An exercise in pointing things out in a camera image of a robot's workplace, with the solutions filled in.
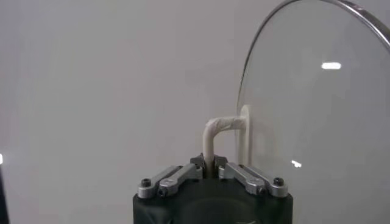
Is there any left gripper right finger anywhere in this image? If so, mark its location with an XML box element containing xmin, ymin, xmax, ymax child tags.
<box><xmin>213</xmin><ymin>154</ymin><xmax>289</xmax><ymax>198</ymax></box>

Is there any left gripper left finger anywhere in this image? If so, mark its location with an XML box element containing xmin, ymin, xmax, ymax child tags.
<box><xmin>136</xmin><ymin>153</ymin><xmax>204</xmax><ymax>199</ymax></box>

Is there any glass lid with white handle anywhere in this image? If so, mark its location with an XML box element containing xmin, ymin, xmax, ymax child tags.
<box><xmin>202</xmin><ymin>0</ymin><xmax>390</xmax><ymax>224</ymax></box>

